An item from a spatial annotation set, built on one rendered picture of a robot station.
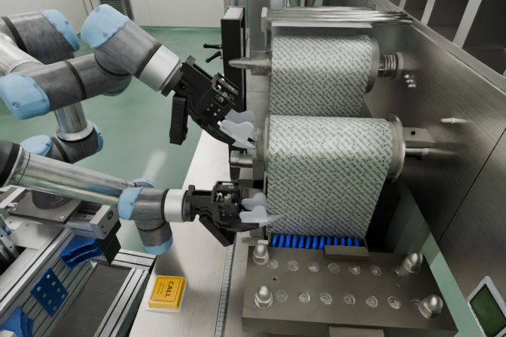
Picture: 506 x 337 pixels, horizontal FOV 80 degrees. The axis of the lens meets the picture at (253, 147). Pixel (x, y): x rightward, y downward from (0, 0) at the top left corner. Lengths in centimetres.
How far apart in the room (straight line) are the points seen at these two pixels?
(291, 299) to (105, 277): 127
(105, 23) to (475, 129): 61
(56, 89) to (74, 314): 131
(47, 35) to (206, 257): 72
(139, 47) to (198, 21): 583
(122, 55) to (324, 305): 59
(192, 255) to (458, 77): 74
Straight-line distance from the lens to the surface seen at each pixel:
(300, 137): 59
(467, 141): 61
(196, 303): 82
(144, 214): 72
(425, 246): 111
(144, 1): 659
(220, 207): 67
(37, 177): 78
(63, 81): 61
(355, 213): 72
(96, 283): 180
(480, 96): 59
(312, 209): 69
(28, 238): 138
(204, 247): 90
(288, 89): 78
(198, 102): 56
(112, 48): 56
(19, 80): 61
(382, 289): 73
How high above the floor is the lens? 163
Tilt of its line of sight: 36 degrees down
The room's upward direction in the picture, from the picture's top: straight up
